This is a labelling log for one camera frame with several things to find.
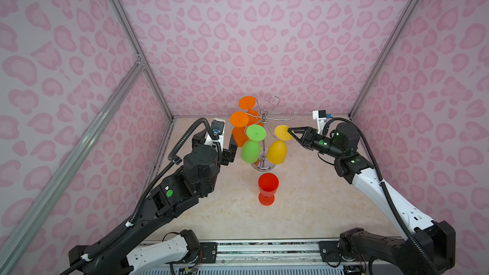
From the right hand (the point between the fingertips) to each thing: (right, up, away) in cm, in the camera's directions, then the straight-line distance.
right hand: (291, 131), depth 68 cm
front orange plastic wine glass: (-19, +5, +5) cm, 20 cm away
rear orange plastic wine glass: (-16, +12, +12) cm, 23 cm away
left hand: (-25, 0, -9) cm, 26 cm away
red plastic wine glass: (-8, -20, +6) cm, 23 cm away
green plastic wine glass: (-15, -7, +6) cm, 17 cm away
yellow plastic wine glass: (-4, -7, +7) cm, 11 cm away
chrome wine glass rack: (-7, -18, +31) cm, 37 cm away
